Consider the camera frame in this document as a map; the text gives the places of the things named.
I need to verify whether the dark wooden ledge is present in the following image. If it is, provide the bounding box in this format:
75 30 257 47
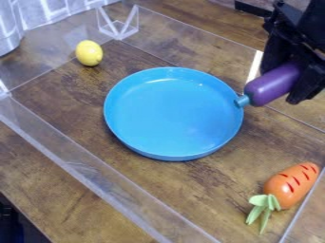
235 0 274 17

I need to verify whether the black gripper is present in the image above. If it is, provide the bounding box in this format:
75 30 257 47
261 0 325 104

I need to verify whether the yellow toy lemon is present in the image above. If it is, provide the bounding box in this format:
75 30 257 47
75 40 103 66

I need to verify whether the grey checked curtain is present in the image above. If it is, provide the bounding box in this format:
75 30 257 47
0 0 120 57

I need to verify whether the clear acrylic corner bracket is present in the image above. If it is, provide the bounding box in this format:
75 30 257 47
96 6 138 41

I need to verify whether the clear acrylic enclosure wall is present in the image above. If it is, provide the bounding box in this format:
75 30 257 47
0 81 219 243

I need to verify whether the orange toy carrot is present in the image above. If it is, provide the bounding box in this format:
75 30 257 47
245 161 320 233

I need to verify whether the purple toy eggplant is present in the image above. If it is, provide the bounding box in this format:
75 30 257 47
235 62 301 107

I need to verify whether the blue round tray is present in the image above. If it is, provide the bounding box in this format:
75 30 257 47
103 67 244 161

